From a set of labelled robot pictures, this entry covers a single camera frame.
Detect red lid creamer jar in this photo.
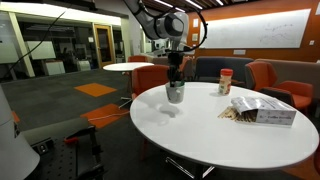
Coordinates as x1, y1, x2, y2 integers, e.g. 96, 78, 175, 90
217, 68, 234, 97

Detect long ceiling light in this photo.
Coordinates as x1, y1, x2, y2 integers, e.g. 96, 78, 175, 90
152, 0, 175, 9

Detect thin black hanging cable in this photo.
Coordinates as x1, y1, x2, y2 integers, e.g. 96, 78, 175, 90
0, 10, 68, 81

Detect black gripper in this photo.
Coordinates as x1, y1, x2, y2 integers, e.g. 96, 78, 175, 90
167, 49, 185, 88

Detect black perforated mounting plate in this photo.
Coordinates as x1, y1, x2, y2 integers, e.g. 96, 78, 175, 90
28, 125, 106, 180

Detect grey sofa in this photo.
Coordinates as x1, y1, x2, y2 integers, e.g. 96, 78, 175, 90
194, 56, 255, 85

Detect white standing board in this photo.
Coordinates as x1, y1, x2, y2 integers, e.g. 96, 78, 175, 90
24, 40, 57, 61

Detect white coffee stirrer box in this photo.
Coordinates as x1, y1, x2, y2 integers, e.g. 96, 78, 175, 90
230, 96, 298, 128

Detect wooden glass door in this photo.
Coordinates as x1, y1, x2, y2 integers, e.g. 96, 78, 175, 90
92, 23, 117, 70

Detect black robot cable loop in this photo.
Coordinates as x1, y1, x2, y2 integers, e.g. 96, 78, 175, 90
143, 5, 209, 53

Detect orange armchair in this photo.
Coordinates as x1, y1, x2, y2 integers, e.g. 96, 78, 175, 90
131, 64, 172, 100
127, 54, 149, 64
245, 60, 315, 112

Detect white storage cabinet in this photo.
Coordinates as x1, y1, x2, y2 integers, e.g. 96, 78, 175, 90
44, 59, 67, 77

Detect large wall whiteboard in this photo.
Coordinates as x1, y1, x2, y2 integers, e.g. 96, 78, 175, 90
199, 8, 313, 50

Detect black clamp orange handle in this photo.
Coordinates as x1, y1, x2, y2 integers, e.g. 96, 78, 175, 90
63, 125, 103, 176

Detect metal table base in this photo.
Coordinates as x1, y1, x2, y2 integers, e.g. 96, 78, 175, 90
164, 155, 216, 180

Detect wooden stirrer stick bundle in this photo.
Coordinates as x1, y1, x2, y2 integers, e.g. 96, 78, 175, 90
217, 105, 259, 123

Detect round white side table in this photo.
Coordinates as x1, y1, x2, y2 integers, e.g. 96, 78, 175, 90
102, 61, 155, 101

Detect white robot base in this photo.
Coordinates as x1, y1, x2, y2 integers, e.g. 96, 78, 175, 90
0, 84, 41, 180

